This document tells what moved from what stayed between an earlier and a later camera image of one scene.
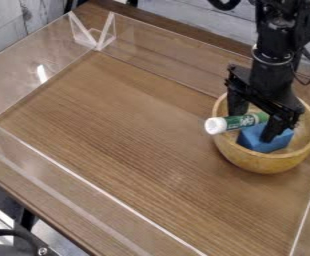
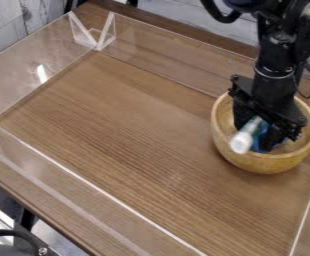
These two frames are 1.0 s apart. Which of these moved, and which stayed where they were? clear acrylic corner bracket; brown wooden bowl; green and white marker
Moved: green and white marker
Stayed: clear acrylic corner bracket; brown wooden bowl
